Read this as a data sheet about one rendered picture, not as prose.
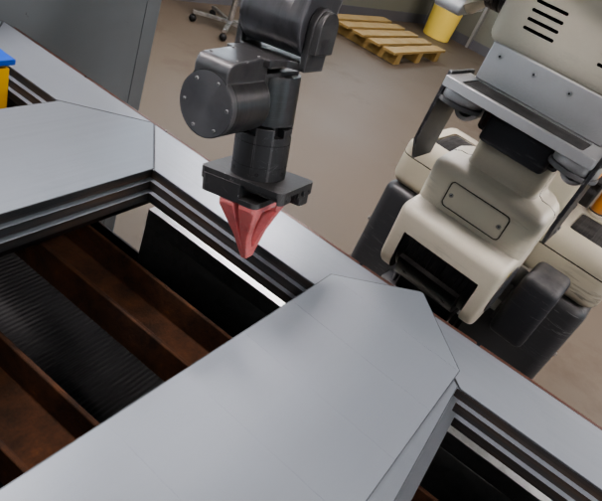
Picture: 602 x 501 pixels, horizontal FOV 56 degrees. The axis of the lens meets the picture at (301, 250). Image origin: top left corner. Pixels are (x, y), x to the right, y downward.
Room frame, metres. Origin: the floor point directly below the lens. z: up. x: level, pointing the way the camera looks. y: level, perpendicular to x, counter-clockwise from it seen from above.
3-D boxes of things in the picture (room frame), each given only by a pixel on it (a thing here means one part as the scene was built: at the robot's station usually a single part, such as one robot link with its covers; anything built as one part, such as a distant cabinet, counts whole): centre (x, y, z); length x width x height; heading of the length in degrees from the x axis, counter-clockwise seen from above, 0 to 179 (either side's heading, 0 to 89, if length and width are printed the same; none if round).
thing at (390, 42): (6.16, 0.10, 0.06); 1.32 x 0.91 x 0.12; 154
